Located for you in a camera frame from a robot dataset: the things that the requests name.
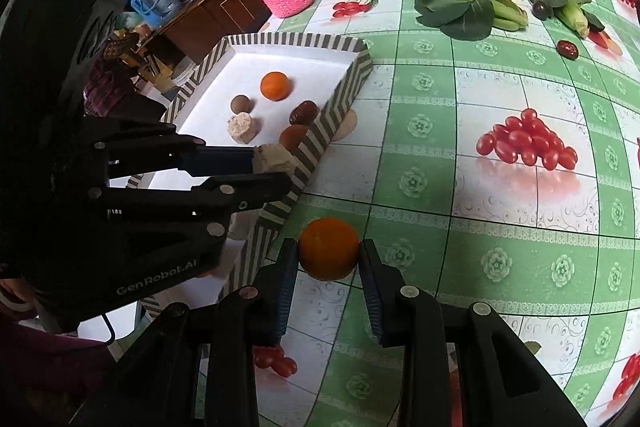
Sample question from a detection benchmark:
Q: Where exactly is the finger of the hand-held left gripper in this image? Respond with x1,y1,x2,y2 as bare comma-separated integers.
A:
90,172,292,254
87,118,257,181

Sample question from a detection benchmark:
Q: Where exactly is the striped cardboard tray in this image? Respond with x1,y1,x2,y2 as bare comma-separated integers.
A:
127,32,374,320

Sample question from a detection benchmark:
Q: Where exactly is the green checked fruit-print tablecloth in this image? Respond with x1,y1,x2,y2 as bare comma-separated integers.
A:
140,0,640,427

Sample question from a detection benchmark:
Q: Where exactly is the wooden side cabinet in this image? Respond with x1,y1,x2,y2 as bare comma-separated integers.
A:
150,0,273,65

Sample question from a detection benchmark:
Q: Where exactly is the dark plaid cloth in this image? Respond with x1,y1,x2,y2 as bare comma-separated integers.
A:
82,57,138,118

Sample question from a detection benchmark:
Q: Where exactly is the green bok choy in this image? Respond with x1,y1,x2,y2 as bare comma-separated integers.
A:
414,0,529,42

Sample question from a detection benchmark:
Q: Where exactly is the corn cob with husk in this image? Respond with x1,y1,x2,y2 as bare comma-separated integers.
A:
557,2,591,38

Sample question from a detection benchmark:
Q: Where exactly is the blue bag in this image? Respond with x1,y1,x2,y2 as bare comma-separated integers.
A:
131,0,176,29

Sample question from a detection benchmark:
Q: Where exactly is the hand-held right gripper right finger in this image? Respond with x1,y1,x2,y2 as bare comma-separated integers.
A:
360,238,588,427

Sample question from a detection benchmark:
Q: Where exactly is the orange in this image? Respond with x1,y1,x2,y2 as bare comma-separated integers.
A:
279,125,308,152
260,72,292,102
298,217,362,282

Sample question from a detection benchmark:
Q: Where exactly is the person's left forearm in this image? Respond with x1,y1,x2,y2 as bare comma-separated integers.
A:
0,279,118,427

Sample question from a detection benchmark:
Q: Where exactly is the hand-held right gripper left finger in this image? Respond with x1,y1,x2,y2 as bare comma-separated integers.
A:
90,237,301,427

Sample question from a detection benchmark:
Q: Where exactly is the beige cylinder food piece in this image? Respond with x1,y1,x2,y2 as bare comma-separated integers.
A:
251,143,297,178
226,113,257,144

